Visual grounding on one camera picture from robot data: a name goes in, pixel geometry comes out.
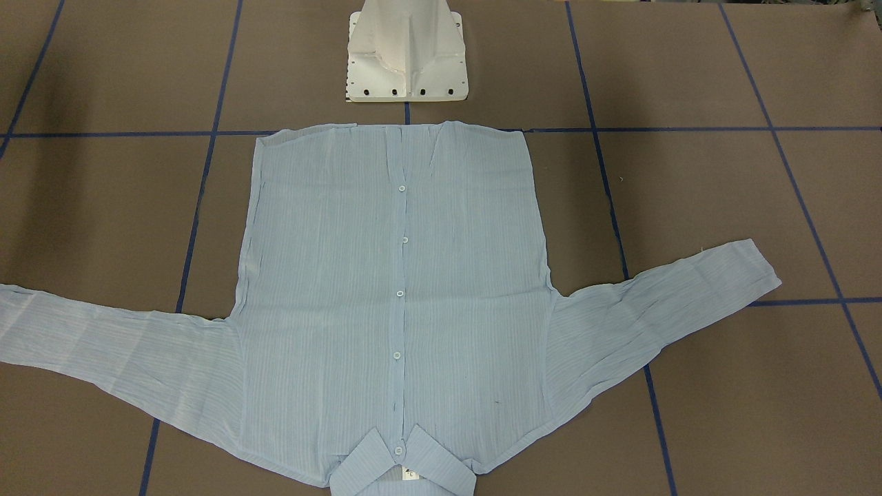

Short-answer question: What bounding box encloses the light blue button-up shirt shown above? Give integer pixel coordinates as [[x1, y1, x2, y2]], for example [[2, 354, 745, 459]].
[[2, 122, 781, 495]]

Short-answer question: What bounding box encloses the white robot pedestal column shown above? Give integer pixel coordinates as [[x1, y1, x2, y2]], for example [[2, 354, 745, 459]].
[[345, 1, 469, 103]]

